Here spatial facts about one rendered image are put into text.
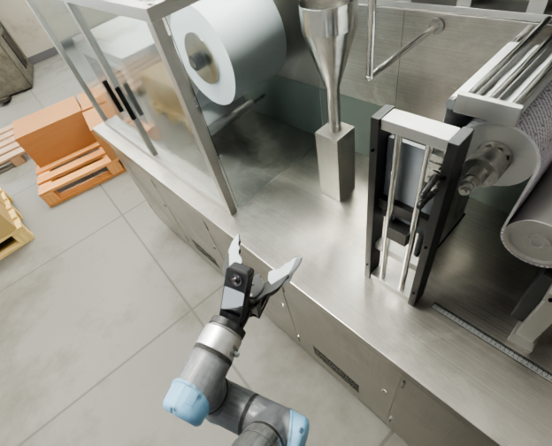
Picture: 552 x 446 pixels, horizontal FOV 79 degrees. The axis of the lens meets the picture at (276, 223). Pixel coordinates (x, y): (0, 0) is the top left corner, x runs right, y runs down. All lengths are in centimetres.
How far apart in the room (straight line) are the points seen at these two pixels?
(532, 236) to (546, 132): 21
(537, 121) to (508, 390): 58
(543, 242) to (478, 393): 37
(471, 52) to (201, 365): 95
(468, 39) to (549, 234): 51
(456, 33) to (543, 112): 38
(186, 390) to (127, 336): 173
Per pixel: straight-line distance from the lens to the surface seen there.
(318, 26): 90
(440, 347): 98
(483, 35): 104
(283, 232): 117
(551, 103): 80
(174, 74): 97
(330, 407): 183
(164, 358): 214
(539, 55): 84
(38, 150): 387
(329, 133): 109
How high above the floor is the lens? 179
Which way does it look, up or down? 48 degrees down
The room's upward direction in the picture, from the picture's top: 15 degrees counter-clockwise
